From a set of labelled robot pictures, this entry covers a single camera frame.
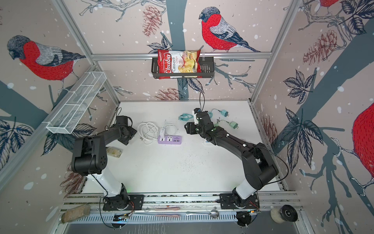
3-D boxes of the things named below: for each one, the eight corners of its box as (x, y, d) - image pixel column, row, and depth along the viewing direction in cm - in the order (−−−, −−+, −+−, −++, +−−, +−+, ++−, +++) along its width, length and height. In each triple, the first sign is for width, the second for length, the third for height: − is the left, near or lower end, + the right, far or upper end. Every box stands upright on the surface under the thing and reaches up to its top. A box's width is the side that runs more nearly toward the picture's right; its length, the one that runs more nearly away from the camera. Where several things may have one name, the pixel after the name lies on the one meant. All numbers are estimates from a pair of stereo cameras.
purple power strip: (157, 144, 97) (156, 142, 95) (158, 137, 100) (157, 135, 98) (181, 144, 97) (181, 142, 95) (182, 137, 100) (181, 135, 98)
